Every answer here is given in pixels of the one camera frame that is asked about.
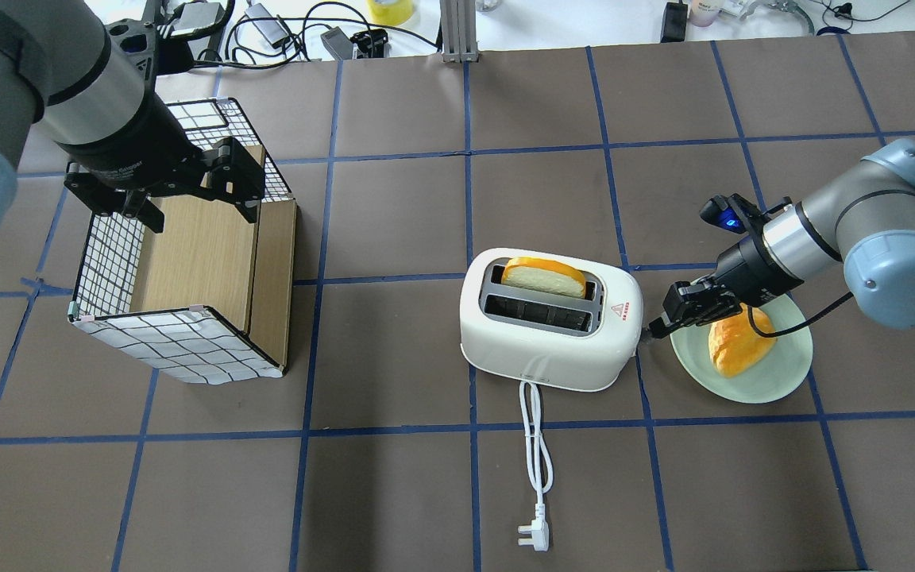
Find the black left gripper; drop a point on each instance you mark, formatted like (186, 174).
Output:
(133, 149)

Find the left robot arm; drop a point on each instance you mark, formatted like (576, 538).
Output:
(90, 87)

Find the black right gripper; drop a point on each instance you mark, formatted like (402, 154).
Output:
(743, 266)

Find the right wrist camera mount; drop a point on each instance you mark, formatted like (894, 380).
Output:
(738, 215)

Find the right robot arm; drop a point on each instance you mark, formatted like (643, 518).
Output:
(863, 220)

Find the yellow tape roll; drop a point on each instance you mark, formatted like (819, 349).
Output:
(390, 12)

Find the slice of toast bread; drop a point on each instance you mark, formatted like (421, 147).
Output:
(544, 275)

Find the wire basket with wooden insert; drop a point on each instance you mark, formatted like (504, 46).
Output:
(208, 299)

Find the pale green round plate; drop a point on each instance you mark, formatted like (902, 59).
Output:
(774, 377)

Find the white two-slot toaster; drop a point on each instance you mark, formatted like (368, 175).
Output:
(578, 343)

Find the black power adapter brick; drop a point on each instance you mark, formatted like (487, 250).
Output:
(674, 22)

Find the aluminium frame post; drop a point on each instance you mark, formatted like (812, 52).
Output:
(459, 32)

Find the triangular golden pastry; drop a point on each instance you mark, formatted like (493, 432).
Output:
(734, 347)

